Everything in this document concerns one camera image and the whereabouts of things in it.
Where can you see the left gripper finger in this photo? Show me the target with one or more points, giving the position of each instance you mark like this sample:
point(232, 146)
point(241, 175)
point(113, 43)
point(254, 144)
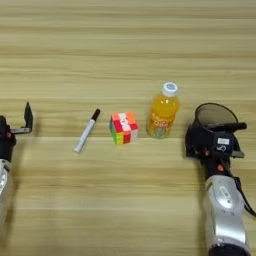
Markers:
point(28, 118)

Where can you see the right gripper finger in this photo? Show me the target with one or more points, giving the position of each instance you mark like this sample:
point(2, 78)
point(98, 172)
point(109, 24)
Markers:
point(193, 143)
point(236, 141)

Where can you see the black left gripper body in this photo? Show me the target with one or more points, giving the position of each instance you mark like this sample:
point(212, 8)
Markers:
point(6, 140)

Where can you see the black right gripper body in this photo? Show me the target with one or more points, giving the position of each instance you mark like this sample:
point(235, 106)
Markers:
point(216, 163)

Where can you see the black marker pen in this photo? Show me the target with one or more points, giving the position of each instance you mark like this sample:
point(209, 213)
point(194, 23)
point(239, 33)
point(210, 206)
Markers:
point(230, 126)

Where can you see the black mesh pen cup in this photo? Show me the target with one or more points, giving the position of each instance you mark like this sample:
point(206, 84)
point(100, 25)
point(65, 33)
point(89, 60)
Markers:
point(215, 115)

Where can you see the orange juice bottle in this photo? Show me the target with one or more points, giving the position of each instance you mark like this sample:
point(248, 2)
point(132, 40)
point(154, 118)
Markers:
point(163, 113)

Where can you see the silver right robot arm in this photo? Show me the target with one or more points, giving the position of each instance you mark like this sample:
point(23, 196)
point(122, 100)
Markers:
point(225, 206)

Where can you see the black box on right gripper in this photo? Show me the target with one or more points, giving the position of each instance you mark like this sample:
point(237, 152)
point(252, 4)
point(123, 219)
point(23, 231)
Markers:
point(221, 142)

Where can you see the white marker with black cap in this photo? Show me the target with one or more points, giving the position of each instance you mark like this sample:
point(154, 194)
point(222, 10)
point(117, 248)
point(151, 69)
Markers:
point(86, 131)

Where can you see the colourful puzzle cube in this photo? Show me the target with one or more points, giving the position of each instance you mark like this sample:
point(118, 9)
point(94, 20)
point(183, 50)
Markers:
point(124, 128)

